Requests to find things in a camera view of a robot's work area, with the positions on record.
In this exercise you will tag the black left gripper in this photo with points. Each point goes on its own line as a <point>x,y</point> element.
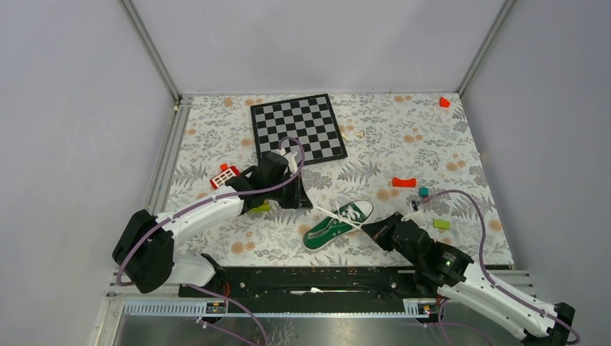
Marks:
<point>297,198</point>

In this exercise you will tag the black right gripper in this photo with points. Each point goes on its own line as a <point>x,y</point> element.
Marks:
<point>382,229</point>

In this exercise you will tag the green canvas sneaker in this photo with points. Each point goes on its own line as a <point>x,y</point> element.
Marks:
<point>345,219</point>

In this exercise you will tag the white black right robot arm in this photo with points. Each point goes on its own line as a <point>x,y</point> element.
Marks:
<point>532,321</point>

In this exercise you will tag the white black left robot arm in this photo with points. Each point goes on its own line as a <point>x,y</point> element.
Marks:
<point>146,252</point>

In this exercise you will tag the stacked colourful toy bricks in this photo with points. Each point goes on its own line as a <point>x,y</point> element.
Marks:
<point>262,208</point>

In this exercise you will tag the red arch block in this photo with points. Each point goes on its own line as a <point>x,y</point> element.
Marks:
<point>406,183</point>

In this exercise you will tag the teal cube block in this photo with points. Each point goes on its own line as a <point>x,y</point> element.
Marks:
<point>423,192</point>

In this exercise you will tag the lime green block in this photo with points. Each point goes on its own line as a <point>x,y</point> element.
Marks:
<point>441,224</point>

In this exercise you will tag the red toy brick window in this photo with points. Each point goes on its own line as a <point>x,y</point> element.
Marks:
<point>226,172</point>

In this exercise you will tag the black grey chessboard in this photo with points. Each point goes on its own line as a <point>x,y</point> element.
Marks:
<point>311,120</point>

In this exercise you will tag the floral table mat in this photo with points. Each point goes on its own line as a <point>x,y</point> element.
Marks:
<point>406,136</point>

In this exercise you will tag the small wooden piece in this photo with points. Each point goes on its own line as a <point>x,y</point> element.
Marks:
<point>349,136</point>

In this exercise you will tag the red wedge block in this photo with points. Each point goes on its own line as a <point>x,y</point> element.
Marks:
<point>443,102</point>

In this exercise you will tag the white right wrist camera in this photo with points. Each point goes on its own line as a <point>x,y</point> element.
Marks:
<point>417,217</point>

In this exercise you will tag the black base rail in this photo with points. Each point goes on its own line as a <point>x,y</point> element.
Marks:
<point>316,290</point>

